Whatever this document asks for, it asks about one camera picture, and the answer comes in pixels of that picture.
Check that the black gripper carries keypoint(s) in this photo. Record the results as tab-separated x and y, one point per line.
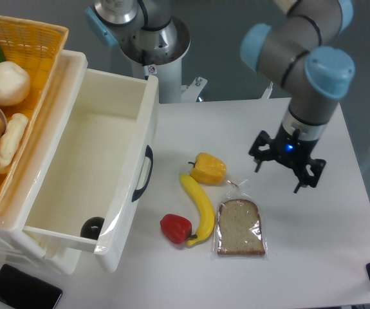
290	151

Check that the dark purple mangosteen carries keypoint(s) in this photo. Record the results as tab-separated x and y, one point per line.
92	227

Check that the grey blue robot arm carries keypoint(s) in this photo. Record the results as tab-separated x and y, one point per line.
296	57

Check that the white upper drawer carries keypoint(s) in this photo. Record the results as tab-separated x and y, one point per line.
101	167

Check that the white drawer cabinet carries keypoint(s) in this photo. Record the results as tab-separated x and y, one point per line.
17	247

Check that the yellow bell pepper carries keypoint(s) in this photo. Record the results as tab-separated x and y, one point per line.
208	169

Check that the bagged bread slice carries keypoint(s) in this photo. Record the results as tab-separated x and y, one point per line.
239	230

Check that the yellow banana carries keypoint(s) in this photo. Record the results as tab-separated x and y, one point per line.
205	209

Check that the red bell pepper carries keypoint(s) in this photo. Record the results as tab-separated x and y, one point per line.
177	229

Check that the yellow wicker basket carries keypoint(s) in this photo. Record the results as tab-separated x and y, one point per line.
36	47

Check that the pale peanut shaped bread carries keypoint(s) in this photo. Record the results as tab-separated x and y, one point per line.
10	140

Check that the white round bun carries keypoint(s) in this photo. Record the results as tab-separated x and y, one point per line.
15	84

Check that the black smartphone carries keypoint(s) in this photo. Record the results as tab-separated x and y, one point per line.
21	290

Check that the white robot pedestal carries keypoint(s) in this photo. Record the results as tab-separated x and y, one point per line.
151	39

